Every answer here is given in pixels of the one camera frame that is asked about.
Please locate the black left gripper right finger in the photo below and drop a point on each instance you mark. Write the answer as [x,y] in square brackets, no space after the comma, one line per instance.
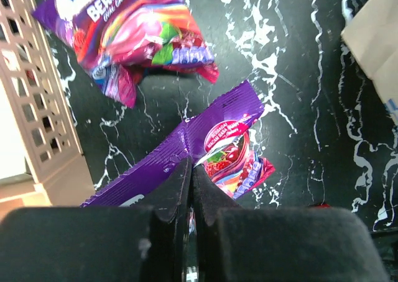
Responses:
[289,244]

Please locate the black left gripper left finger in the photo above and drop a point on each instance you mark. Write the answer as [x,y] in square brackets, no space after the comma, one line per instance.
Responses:
[145,241]

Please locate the checkered paper bag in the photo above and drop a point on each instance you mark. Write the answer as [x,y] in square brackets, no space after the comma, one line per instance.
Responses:
[372,39]

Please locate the orange plastic file organizer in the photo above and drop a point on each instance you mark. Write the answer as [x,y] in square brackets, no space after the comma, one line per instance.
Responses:
[42,162]

